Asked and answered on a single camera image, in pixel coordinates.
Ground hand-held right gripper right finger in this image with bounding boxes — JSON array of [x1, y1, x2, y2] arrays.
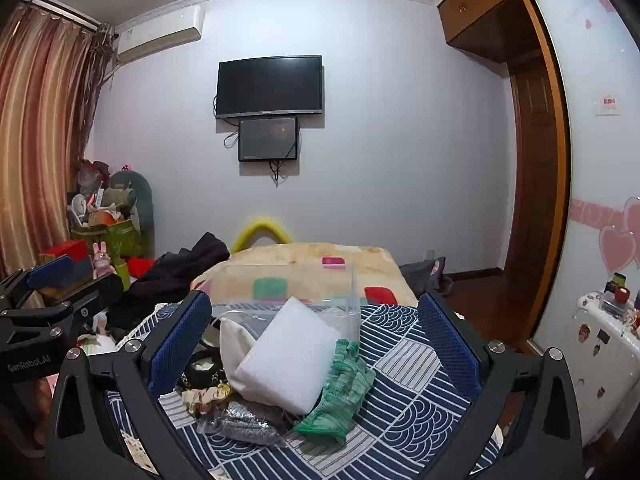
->
[[417, 291, 584, 480]]

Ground grey backpack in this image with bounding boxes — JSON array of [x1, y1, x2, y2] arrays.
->
[[399, 255, 454, 298]]

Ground red box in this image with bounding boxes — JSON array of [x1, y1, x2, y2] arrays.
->
[[38, 239, 91, 264]]

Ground black monitor cables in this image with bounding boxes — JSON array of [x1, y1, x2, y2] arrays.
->
[[223, 130, 301, 187]]

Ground brown wooden door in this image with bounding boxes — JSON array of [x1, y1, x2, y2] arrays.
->
[[504, 55, 560, 272]]

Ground black hair band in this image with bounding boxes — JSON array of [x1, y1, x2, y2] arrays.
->
[[181, 344, 224, 392]]

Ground cream drawstring pouch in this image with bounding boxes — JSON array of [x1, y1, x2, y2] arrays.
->
[[218, 310, 273, 402]]

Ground wall-mounted black television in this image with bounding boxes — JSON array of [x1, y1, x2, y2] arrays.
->
[[215, 54, 325, 120]]

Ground striped red gold curtain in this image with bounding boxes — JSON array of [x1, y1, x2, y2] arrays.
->
[[0, 0, 114, 282]]

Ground green knit glove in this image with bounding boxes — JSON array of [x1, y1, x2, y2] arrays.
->
[[292, 338, 377, 446]]

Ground red cloth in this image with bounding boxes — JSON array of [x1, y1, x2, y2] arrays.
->
[[124, 256, 157, 277]]

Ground black clothing pile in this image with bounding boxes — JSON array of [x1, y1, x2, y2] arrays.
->
[[106, 232, 231, 337]]

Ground blue patterned bed cloth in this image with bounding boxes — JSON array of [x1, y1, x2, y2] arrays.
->
[[106, 301, 507, 480]]

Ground red plastic bag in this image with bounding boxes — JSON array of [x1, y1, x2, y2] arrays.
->
[[75, 159, 111, 196]]

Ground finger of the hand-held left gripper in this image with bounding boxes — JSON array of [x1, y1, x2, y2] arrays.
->
[[0, 255, 76, 312], [0, 275, 125, 350]]

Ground white curtain rail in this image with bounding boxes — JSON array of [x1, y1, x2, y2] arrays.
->
[[22, 0, 102, 32]]

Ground white suitcase with stickers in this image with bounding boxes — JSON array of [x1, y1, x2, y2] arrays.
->
[[536, 287, 640, 447]]

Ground clear plastic box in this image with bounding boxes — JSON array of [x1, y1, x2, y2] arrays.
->
[[210, 261, 363, 345]]

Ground beige blanket with coloured squares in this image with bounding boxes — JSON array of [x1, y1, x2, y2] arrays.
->
[[189, 241, 419, 309]]

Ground floral fabric scrunchie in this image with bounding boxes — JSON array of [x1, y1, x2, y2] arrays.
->
[[180, 381, 234, 417]]

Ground pink rabbit toy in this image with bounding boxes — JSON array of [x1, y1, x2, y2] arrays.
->
[[91, 241, 113, 279]]

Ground yellow foam tube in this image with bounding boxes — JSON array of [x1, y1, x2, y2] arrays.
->
[[229, 216, 294, 254]]

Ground white air conditioner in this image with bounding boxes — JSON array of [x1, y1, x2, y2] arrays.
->
[[113, 3, 205, 65]]

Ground white sliding wardrobe door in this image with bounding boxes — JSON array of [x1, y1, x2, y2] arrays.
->
[[520, 0, 640, 357]]

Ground white foam sponge block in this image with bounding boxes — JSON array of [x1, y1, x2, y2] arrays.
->
[[234, 296, 346, 416]]

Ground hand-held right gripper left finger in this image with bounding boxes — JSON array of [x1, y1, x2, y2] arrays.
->
[[46, 290, 221, 480]]

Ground small black wall monitor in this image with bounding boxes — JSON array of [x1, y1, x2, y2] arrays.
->
[[237, 116, 300, 163]]

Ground wooden overhead cabinet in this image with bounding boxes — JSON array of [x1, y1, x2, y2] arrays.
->
[[435, 0, 582, 64]]

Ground green grey cushion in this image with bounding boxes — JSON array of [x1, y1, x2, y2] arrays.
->
[[108, 169, 155, 249]]

